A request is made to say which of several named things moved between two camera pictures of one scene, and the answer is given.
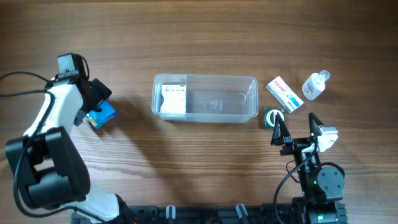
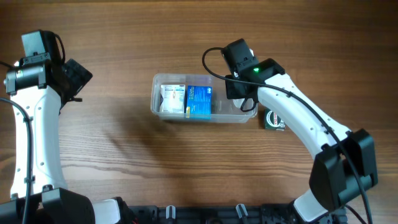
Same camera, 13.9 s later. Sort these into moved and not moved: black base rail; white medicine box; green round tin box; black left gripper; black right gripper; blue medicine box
Moved: black right gripper; blue medicine box; black left gripper
Not moved: green round tin box; black base rail; white medicine box
